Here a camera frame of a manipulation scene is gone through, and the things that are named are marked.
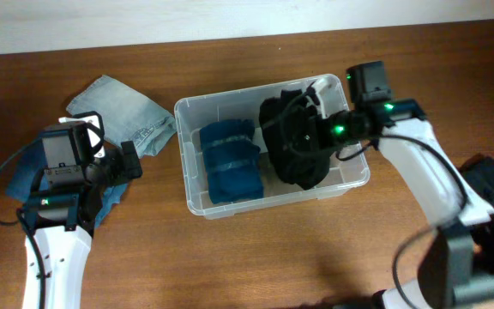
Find black garment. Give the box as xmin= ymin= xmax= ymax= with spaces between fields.
xmin=258 ymin=89 xmax=330 ymax=190

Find blue jeans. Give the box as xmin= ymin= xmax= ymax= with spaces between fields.
xmin=5 ymin=142 xmax=128 ymax=228

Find dark teal garment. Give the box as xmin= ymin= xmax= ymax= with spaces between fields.
xmin=200 ymin=119 xmax=264 ymax=204

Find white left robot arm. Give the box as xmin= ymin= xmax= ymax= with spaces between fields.
xmin=16 ymin=112 xmax=142 ymax=308

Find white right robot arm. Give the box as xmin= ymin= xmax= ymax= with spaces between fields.
xmin=307 ymin=61 xmax=494 ymax=308

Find clear plastic storage bin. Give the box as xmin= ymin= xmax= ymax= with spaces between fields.
xmin=174 ymin=74 xmax=371 ymax=220

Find light grey folded jeans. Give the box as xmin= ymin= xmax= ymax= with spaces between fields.
xmin=66 ymin=76 xmax=177 ymax=157

